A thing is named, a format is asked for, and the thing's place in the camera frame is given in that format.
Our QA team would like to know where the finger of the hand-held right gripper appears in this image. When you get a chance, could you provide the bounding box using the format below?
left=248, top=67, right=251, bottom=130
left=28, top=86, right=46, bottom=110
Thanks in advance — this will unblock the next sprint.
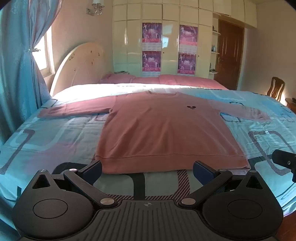
left=272, top=149, right=296, bottom=169

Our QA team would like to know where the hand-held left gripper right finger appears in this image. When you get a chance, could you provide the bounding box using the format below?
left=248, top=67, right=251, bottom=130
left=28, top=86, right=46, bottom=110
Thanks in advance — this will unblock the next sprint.
left=180, top=160, right=265, bottom=208

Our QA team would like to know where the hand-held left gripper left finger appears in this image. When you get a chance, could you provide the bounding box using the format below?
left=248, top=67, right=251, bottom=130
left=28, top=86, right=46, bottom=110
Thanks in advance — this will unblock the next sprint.
left=30, top=160, right=118, bottom=208

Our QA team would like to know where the pink long-sleeved sweater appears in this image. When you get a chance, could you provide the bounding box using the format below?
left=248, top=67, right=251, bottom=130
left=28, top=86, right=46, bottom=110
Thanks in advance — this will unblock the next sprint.
left=38, top=91, right=271, bottom=175

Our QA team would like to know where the blue patterned bed sheet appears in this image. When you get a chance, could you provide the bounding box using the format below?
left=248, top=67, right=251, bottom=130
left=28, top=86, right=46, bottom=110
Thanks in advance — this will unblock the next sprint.
left=0, top=83, right=296, bottom=232

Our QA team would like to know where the wooden chair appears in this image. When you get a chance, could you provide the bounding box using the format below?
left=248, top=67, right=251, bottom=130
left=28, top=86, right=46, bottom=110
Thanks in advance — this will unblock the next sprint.
left=266, top=76, right=286, bottom=102

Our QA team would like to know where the pink quilt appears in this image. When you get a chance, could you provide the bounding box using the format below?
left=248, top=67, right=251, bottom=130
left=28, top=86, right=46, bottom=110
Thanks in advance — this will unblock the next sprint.
left=99, top=74, right=229, bottom=91

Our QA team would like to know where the pink pillow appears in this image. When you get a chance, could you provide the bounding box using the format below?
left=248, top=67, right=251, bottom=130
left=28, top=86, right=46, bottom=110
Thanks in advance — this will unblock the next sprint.
left=99, top=74, right=136, bottom=84

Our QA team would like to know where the cream rounded headboard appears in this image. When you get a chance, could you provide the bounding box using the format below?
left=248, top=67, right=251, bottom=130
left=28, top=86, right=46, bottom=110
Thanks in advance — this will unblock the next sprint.
left=50, top=42, right=105, bottom=96

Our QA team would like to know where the brown wooden door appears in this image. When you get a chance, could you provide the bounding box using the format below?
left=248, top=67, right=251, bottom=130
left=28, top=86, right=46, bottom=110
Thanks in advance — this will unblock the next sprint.
left=217, top=20, right=245, bottom=91

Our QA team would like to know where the white corner shelf unit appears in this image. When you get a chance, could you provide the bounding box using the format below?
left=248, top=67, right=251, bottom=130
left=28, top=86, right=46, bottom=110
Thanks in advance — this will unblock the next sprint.
left=209, top=17, right=222, bottom=75

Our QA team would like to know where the window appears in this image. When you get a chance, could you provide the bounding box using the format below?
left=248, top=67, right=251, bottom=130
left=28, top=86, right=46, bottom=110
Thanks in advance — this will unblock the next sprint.
left=32, top=25, right=55, bottom=77

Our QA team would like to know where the blue curtain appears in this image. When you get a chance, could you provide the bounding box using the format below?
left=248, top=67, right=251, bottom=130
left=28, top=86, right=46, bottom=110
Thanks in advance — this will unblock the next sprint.
left=0, top=0, right=63, bottom=145

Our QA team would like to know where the cream glossy wardrobe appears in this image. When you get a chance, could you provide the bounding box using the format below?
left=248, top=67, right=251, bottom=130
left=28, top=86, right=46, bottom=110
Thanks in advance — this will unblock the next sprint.
left=112, top=0, right=258, bottom=78

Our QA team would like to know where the purple wall poster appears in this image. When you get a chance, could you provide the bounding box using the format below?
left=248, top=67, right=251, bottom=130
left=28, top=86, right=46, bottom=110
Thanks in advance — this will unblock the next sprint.
left=178, top=53, right=197, bottom=76
left=179, top=24, right=199, bottom=53
left=142, top=50, right=162, bottom=77
left=142, top=22, right=162, bottom=51

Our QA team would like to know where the wall lamp with white shades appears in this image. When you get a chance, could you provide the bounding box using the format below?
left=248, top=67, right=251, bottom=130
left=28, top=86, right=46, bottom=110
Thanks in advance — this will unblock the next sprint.
left=87, top=0, right=105, bottom=16

